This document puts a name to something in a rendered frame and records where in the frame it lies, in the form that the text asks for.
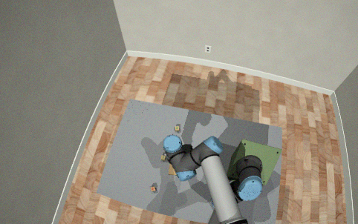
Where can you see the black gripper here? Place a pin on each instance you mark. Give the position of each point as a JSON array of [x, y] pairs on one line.
[[187, 149]]

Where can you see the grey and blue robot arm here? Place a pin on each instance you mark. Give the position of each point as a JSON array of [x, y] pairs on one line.
[[225, 196]]

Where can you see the tan flat mat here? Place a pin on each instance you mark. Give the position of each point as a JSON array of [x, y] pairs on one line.
[[171, 170]]

